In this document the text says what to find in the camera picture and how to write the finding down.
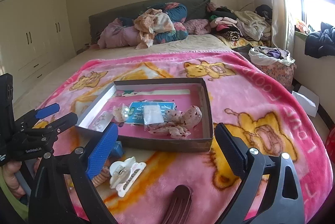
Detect beige spiral hair tie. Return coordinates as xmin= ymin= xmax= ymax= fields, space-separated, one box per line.
xmin=91 ymin=166 xmax=111 ymax=188

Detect blue small box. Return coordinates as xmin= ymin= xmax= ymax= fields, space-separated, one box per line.
xmin=110 ymin=141 xmax=124 ymax=159

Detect cream claw hair clip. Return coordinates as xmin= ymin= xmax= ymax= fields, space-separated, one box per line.
xmin=109 ymin=157 xmax=147 ymax=198

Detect bow earrings card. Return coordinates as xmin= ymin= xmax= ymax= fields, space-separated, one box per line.
xmin=89 ymin=111 xmax=113 ymax=132

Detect dark red hair comb clip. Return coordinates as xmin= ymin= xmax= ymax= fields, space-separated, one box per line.
xmin=161 ymin=185 xmax=193 ymax=224

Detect left hand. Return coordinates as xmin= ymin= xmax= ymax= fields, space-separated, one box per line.
xmin=2 ymin=161 xmax=26 ymax=200

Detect pink cartoon bear blanket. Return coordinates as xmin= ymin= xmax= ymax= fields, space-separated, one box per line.
xmin=37 ymin=51 xmax=333 ymax=223

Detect blue label card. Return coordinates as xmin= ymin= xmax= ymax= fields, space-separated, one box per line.
xmin=126 ymin=101 xmax=175 ymax=125

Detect pink dotted scrunchie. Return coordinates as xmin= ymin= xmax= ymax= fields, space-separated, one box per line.
xmin=147 ymin=105 xmax=202 ymax=139

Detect small white pouch bag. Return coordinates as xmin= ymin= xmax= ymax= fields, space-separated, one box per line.
xmin=143 ymin=102 xmax=164 ymax=125

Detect cream wardrobe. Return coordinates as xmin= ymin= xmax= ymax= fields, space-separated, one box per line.
xmin=1 ymin=0 xmax=76 ymax=100

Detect dark shallow cardboard box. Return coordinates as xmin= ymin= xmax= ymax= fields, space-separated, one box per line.
xmin=76 ymin=78 xmax=214 ymax=153

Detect white paper box on floor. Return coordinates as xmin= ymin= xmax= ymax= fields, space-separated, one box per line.
xmin=292 ymin=85 xmax=320 ymax=117

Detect floral laundry bag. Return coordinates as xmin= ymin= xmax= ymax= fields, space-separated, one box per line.
xmin=248 ymin=46 xmax=296 ymax=89

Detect pink pillow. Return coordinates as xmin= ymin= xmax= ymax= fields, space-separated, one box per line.
xmin=97 ymin=17 xmax=139 ymax=49

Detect clothes pile on bed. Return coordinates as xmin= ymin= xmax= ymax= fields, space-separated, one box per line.
xmin=183 ymin=2 xmax=274 ymax=48

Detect cream curtain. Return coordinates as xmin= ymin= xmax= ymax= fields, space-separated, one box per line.
xmin=261 ymin=0 xmax=302 ymax=54

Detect dark clothes on windowsill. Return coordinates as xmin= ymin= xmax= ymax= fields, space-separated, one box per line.
xmin=304 ymin=22 xmax=335 ymax=59

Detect peach floral cloth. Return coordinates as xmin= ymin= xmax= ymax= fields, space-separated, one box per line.
xmin=133 ymin=8 xmax=175 ymax=50

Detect dark blue floral quilt roll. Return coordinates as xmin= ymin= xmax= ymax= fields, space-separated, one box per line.
xmin=117 ymin=2 xmax=188 ymax=49

